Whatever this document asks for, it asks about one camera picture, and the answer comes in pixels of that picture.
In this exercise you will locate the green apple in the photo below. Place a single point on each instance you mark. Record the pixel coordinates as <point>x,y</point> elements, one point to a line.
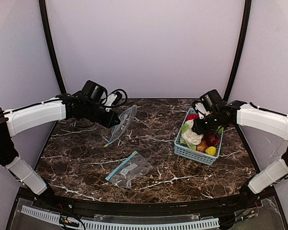
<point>220,130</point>

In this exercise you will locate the dark red pomegranate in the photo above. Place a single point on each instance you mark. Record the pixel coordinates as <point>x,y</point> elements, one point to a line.
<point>212,139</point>

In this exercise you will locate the pink red apple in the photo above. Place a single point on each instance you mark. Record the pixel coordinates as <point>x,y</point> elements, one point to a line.
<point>191,117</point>

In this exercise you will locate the left black frame post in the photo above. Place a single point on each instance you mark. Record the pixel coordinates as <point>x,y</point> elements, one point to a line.
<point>50,45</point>

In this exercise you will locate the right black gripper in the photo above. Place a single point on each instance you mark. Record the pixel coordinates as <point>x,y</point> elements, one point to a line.
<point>200,125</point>

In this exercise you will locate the black frame post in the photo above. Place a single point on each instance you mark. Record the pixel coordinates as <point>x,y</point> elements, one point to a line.
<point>50,45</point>
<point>239,49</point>

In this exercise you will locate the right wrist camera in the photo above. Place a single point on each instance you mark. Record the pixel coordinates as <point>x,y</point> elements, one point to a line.
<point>199,108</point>

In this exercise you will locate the white slotted cable duct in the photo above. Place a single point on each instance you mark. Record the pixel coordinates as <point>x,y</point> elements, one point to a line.
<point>108,222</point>

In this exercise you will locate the light blue plastic basket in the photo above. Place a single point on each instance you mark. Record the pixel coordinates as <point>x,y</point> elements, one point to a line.
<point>194,154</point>

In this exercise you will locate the white cauliflower toy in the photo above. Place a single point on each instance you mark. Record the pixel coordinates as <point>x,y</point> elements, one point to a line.
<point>189,138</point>

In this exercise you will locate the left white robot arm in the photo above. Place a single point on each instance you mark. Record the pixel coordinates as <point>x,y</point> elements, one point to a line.
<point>93,103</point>

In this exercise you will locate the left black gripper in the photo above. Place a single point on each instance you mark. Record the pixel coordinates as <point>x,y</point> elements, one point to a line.
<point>106,117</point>

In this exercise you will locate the clear zip bag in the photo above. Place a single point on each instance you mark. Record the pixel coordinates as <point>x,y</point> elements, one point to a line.
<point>126,118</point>
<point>133,167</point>

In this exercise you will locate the right black frame post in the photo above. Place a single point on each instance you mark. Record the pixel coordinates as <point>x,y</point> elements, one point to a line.
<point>239,49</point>

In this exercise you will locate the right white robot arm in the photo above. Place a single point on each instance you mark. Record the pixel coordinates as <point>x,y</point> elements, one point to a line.
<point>215,112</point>

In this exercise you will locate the yellow lemon toy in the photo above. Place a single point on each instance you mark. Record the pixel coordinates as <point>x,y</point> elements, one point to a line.
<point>211,151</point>

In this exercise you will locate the orange brown potato toy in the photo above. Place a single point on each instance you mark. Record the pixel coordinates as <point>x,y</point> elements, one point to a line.
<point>202,146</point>

